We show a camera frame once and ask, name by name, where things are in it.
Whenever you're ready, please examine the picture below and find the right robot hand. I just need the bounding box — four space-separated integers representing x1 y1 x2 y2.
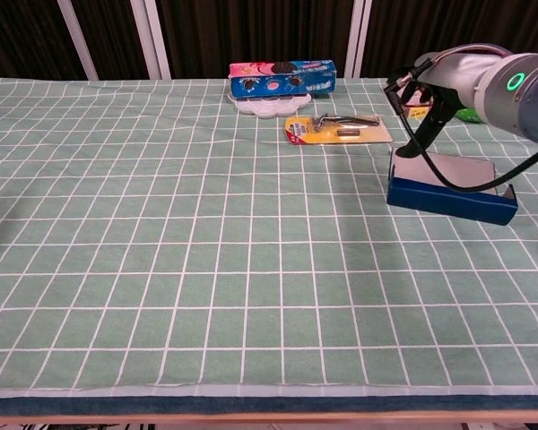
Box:
384 43 506 160

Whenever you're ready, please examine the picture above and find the blue glasses case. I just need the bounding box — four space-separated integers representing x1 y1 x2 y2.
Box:
386 147 519 227

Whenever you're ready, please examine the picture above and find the green snack bag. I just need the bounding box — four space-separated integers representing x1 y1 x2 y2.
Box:
456 106 484 125

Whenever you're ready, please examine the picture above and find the dark pleated partition panel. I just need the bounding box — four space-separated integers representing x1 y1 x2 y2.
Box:
155 0 355 81
360 0 538 82
71 0 150 82
0 0 87 82

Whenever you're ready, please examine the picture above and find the red and yellow small box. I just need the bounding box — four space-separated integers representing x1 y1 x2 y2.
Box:
403 103 433 120

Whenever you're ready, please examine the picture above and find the yellow razor blister pack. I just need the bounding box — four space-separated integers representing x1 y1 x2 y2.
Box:
283 113 395 146

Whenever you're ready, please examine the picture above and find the blue Oreo cookie box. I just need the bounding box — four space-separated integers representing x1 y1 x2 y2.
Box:
229 59 339 99

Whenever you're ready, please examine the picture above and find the white plastic paint palette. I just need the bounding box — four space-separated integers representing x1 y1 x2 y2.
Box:
230 91 314 119

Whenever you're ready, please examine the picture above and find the green checked tablecloth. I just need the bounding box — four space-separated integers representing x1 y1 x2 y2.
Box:
0 76 538 399

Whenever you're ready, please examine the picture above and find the blue felt table underlay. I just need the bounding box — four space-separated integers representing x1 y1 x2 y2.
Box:
0 395 538 417

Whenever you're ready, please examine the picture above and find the white partition post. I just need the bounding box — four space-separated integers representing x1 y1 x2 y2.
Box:
56 0 100 82
343 0 372 80
129 0 172 81

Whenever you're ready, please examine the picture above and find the black cable of right hand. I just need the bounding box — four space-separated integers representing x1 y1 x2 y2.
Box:
384 62 538 194

